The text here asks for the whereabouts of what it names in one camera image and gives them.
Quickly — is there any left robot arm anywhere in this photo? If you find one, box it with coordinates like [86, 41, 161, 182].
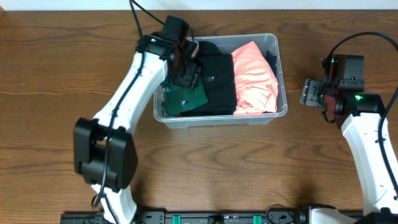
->
[73, 34, 199, 223]

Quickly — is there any pink cloth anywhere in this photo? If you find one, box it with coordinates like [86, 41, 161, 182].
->
[231, 41, 279, 115]

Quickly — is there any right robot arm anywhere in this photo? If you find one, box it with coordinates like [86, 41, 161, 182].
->
[298, 54, 397, 223]

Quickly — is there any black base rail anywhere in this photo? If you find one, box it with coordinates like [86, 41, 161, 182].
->
[60, 205, 305, 224]

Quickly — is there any clear plastic storage bin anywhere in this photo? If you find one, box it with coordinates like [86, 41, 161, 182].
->
[153, 33, 288, 129]

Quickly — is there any black cloth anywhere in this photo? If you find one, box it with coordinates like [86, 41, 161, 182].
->
[181, 41, 237, 116]

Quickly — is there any dark green cloth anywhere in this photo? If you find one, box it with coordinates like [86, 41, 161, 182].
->
[160, 78, 208, 116]

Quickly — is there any dark navy cloth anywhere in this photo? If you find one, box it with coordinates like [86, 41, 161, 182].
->
[265, 51, 277, 75]

